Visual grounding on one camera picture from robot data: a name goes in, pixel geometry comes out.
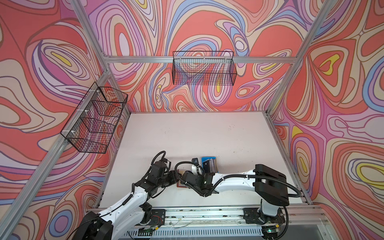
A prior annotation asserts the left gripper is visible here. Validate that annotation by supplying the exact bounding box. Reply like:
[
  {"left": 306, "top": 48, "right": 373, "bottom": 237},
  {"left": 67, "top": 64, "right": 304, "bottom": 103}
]
[{"left": 156, "top": 170, "right": 184, "bottom": 189}]

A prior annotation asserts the red leather card holder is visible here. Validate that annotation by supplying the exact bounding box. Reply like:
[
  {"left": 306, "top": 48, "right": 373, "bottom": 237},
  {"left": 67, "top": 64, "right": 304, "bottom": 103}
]
[{"left": 176, "top": 169, "right": 190, "bottom": 189}]

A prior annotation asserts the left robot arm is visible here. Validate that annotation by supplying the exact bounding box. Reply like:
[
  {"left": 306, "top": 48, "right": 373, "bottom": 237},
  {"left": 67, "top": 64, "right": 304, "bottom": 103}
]
[{"left": 67, "top": 151, "right": 176, "bottom": 240}]

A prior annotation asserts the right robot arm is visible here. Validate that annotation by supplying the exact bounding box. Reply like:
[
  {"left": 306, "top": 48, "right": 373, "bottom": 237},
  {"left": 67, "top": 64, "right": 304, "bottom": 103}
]
[{"left": 174, "top": 161, "right": 302, "bottom": 225}]

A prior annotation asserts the dark credit card stack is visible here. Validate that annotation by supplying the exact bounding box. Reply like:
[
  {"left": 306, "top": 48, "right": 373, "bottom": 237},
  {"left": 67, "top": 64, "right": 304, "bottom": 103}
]
[{"left": 203, "top": 159, "right": 218, "bottom": 173}]

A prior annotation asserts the blue plastic card tray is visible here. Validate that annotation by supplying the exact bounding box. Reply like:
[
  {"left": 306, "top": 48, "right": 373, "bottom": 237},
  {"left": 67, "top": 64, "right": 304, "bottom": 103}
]
[{"left": 202, "top": 157, "right": 219, "bottom": 173}]

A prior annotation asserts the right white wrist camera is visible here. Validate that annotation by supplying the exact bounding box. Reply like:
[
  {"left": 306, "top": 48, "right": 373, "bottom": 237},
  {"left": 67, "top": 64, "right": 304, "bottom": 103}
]
[{"left": 191, "top": 158, "right": 205, "bottom": 176}]

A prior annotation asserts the black wire basket left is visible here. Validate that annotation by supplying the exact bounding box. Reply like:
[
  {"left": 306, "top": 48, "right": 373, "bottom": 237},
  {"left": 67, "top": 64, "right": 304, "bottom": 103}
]
[{"left": 61, "top": 83, "right": 128, "bottom": 154}]

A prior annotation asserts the black wire basket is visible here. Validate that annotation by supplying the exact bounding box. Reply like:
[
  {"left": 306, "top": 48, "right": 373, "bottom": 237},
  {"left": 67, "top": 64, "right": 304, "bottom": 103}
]
[
  {"left": 172, "top": 51, "right": 238, "bottom": 86},
  {"left": 61, "top": 83, "right": 128, "bottom": 154}
]

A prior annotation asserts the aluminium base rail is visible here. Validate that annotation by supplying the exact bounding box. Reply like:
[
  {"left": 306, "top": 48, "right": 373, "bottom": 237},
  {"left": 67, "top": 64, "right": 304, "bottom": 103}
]
[{"left": 80, "top": 203, "right": 334, "bottom": 240}]

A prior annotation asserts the black wire basket back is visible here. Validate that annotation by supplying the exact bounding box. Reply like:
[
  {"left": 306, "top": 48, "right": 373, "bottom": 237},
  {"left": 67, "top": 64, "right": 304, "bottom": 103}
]
[{"left": 172, "top": 51, "right": 238, "bottom": 86}]

